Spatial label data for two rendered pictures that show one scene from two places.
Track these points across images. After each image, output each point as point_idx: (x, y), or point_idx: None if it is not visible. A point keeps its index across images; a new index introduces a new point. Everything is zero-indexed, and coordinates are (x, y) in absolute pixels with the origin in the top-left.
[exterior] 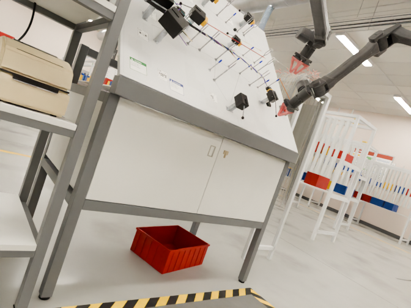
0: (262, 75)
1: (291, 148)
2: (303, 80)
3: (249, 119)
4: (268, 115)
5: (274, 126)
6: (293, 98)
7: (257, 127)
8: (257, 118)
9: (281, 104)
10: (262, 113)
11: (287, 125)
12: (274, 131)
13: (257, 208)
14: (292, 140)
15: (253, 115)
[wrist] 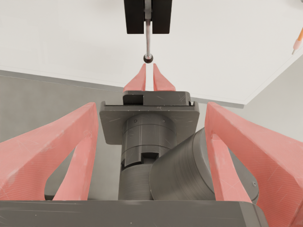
0: None
1: (216, 98)
2: (206, 191)
3: (2, 39)
4: None
5: (169, 49)
6: (122, 146)
7: (46, 58)
8: (62, 31)
9: (128, 83)
10: (107, 10)
11: (285, 42)
12: (152, 65)
13: None
14: (250, 83)
15: (34, 25)
